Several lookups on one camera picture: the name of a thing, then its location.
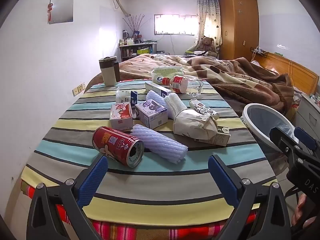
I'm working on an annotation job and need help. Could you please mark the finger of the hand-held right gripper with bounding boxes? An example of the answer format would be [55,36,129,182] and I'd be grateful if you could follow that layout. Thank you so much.
[294,127,318,153]
[269,127,304,160]

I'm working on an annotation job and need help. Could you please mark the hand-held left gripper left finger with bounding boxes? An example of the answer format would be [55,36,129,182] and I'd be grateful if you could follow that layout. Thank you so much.
[26,154,108,240]

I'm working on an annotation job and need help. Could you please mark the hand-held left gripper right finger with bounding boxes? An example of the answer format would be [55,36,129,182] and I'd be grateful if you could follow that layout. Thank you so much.
[207,154,292,240]

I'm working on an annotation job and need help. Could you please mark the white rimmed trash bin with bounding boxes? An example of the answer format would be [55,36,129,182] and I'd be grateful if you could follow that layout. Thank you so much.
[240,103,298,163]

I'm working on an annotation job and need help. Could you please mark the red drink can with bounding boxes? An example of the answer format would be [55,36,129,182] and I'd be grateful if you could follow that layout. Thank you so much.
[92,126,145,168]

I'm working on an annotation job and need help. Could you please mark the large white foam net sleeve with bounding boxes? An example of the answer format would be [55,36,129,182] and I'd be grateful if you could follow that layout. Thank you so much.
[130,124,188,165]

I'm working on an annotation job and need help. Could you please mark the white foam sheet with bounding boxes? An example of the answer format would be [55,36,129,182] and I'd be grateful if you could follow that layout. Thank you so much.
[164,93,188,119]

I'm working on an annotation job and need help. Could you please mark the clear plastic bottle red label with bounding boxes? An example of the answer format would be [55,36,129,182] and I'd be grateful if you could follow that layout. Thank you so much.
[162,75,204,97]

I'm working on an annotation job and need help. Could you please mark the person's right hand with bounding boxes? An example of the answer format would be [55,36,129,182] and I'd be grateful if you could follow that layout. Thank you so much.
[291,194,309,227]

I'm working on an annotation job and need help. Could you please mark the grey drawer nightstand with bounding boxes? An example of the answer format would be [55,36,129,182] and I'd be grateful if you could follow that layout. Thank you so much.
[291,92,320,135]

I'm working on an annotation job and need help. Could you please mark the small white drink carton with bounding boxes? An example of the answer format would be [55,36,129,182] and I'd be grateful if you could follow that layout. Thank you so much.
[192,124,231,147]

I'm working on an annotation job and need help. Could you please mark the crumpled paper bag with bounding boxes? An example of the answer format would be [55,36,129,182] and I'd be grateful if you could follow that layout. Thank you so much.
[173,109,218,141]

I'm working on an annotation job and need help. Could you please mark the red milk carton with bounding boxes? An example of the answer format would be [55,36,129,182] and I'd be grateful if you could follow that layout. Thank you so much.
[109,103,135,131]

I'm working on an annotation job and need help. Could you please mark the wooden headboard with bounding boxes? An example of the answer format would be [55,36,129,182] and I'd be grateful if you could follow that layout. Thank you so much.
[251,52,320,95]

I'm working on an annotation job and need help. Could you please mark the brown patterned blanket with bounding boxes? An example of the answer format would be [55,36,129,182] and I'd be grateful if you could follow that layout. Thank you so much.
[119,54,295,113]

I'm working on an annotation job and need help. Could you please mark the patterned white wrapper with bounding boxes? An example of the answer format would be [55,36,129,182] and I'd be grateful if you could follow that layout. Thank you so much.
[189,99,220,120]

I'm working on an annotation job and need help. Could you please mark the red plaid cloth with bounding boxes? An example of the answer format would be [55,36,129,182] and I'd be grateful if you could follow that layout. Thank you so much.
[20,180,258,240]

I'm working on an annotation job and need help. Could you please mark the purple and white carton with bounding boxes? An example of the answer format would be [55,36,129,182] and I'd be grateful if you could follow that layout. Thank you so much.
[134,99,168,130]

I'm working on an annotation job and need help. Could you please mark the white and blue plastic packet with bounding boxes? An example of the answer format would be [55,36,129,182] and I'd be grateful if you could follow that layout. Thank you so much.
[115,87,138,105]

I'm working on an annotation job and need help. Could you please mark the power strip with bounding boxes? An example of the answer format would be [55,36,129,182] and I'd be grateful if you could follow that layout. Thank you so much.
[250,46,269,55]

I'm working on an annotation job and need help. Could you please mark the small white foam net sleeve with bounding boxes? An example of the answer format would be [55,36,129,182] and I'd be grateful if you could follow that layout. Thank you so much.
[146,90,168,108]

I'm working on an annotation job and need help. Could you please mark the brown and cream thermos mug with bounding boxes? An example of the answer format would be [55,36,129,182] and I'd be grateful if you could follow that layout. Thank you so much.
[99,56,120,87]

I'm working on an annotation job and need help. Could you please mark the white and blue toothpaste box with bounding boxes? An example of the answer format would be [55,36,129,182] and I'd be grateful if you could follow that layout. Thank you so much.
[145,81,173,98]

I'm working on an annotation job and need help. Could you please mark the wooden wardrobe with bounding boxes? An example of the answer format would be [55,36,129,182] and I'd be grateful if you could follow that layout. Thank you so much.
[219,0,260,62]

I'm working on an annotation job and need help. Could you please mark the brown teddy bear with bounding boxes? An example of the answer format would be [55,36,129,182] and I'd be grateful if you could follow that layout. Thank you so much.
[194,37,218,57]

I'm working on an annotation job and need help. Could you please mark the green tissue pack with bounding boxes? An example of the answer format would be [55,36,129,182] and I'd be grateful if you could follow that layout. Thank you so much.
[151,66,185,84]

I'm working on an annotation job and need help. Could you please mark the cluttered shelf desk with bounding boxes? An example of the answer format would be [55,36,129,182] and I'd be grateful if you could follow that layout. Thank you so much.
[119,41,158,62]

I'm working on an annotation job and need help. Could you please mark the patterned curtain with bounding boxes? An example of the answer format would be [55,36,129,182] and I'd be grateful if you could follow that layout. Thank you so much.
[196,0,222,49]

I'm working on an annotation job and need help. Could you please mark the barred window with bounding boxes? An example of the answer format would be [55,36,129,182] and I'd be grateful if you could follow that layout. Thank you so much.
[154,14,199,36]

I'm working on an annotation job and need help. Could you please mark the dried flower branches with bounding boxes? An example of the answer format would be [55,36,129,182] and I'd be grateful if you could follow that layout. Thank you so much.
[122,14,148,39]

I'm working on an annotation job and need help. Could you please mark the wrapped air conditioner pipe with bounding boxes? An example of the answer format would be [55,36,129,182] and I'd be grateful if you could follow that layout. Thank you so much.
[110,0,132,17]

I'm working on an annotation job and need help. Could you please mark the wall socket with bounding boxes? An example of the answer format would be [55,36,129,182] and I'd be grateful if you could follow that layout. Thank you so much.
[72,82,86,97]

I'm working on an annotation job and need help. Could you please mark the silver wall panel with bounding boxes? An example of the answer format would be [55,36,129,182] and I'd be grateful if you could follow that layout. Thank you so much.
[48,0,74,25]

